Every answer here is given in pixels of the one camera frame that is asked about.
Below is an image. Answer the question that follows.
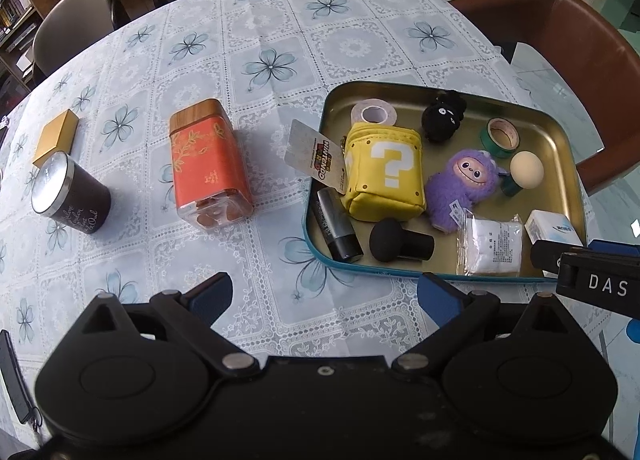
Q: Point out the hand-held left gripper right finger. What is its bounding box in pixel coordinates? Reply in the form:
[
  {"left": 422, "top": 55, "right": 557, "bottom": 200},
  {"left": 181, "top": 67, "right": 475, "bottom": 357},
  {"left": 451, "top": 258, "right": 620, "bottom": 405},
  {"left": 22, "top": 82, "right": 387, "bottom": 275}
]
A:
[{"left": 391, "top": 271, "right": 596, "bottom": 381}]

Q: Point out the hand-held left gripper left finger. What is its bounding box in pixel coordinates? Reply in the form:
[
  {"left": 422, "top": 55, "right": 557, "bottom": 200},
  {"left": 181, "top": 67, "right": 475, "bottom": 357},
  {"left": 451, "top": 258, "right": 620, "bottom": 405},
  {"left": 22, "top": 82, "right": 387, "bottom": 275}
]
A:
[{"left": 75, "top": 271, "right": 261, "bottom": 381}]

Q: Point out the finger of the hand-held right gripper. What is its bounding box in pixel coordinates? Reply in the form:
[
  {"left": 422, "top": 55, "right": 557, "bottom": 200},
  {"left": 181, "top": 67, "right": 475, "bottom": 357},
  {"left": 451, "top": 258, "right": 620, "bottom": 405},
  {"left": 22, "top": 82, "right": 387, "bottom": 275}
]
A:
[
  {"left": 531, "top": 238, "right": 564, "bottom": 277},
  {"left": 588, "top": 239, "right": 640, "bottom": 257}
]

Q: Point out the white tissue pack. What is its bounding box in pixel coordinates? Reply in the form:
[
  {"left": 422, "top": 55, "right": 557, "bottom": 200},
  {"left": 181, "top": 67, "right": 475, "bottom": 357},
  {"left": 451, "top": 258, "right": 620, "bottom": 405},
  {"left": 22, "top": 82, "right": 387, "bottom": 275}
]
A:
[{"left": 524, "top": 209, "right": 585, "bottom": 248}]

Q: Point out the white cotton pad packet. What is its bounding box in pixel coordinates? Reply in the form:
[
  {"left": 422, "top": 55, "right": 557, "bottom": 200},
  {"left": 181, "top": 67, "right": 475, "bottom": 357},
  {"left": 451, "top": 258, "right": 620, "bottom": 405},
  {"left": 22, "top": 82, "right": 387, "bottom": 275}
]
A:
[{"left": 456, "top": 207, "right": 525, "bottom": 277}]

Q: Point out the black mushroom makeup sponge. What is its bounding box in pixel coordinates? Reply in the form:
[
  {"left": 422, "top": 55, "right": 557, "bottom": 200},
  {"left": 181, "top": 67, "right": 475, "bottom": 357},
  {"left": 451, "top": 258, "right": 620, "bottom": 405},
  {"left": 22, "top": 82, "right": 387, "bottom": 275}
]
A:
[{"left": 369, "top": 217, "right": 435, "bottom": 263}]

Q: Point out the gold metal tray teal rim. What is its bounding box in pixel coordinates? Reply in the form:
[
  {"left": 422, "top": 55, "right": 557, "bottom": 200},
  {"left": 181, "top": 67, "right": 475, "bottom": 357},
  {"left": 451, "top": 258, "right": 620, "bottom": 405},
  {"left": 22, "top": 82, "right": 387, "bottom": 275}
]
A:
[{"left": 301, "top": 82, "right": 588, "bottom": 284}]

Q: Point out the beige makeup sponge green handle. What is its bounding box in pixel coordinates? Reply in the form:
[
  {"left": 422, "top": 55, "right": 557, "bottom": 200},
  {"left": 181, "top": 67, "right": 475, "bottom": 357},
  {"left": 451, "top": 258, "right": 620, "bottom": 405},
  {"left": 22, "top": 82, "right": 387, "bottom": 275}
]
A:
[{"left": 500, "top": 150, "right": 545, "bottom": 198}]

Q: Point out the purple plush toy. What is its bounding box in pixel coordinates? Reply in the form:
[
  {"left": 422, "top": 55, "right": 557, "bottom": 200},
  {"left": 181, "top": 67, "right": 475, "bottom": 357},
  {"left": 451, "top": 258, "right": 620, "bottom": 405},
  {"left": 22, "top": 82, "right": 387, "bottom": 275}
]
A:
[{"left": 425, "top": 149, "right": 503, "bottom": 232}]

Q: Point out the silver and black tube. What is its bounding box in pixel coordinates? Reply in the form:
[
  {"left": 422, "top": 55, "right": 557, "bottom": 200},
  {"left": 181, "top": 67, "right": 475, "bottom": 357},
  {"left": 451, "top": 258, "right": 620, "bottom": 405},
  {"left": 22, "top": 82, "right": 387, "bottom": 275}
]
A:
[{"left": 315, "top": 186, "right": 364, "bottom": 262}]

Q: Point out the green tape roll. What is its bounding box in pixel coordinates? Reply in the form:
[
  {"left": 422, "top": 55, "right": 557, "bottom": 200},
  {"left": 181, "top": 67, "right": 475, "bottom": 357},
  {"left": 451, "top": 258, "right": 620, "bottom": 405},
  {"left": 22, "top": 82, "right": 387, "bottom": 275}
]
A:
[{"left": 481, "top": 117, "right": 522, "bottom": 159}]

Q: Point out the yellow block pouch with tag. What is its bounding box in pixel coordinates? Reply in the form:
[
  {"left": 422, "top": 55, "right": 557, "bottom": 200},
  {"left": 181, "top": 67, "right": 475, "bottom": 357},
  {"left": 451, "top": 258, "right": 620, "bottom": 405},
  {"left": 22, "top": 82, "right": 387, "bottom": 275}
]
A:
[{"left": 286, "top": 119, "right": 428, "bottom": 222}]

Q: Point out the black plush toy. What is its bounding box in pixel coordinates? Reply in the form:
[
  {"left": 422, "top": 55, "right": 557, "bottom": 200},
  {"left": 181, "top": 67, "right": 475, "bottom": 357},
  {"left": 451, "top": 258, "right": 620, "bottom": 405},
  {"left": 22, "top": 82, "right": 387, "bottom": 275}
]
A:
[{"left": 421, "top": 89, "right": 468, "bottom": 143}]

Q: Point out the beige tape roll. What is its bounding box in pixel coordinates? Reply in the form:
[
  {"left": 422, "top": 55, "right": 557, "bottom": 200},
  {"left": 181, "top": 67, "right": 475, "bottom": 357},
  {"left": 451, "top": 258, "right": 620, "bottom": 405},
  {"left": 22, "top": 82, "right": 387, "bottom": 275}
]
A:
[{"left": 350, "top": 96, "right": 398, "bottom": 130}]

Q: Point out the orange tea tin wooden lid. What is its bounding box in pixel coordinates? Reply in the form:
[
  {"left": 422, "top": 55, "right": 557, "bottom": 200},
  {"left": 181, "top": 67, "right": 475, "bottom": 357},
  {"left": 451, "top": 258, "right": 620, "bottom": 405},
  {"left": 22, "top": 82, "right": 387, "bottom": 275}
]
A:
[{"left": 168, "top": 99, "right": 254, "bottom": 233}]

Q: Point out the dark candle jar silver lid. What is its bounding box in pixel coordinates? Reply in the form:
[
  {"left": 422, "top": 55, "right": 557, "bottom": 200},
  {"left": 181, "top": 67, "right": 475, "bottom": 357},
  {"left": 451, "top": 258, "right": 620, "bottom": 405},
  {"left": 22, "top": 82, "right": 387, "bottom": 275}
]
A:
[{"left": 31, "top": 150, "right": 112, "bottom": 237}]

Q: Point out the gold square box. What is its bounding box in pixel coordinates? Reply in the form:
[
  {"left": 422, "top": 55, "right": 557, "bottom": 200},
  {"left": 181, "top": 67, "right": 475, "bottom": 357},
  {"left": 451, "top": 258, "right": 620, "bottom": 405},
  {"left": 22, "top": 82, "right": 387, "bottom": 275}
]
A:
[{"left": 32, "top": 109, "right": 81, "bottom": 170}]

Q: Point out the brown leather chair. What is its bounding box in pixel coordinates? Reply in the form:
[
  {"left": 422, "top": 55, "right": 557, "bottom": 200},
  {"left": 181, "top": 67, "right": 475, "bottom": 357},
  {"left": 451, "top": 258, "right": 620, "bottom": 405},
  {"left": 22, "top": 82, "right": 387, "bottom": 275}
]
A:
[{"left": 447, "top": 0, "right": 640, "bottom": 196}]

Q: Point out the floral lace tablecloth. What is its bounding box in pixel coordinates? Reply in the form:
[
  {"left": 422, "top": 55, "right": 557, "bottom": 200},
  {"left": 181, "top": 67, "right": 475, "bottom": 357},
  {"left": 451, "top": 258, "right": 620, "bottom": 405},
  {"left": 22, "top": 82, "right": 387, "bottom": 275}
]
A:
[{"left": 0, "top": 0, "right": 616, "bottom": 446}]

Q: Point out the bookshelf with books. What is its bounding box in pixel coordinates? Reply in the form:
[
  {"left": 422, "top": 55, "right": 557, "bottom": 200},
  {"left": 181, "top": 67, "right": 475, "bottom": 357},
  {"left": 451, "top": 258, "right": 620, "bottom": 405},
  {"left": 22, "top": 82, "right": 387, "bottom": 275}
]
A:
[{"left": 0, "top": 0, "right": 38, "bottom": 106}]

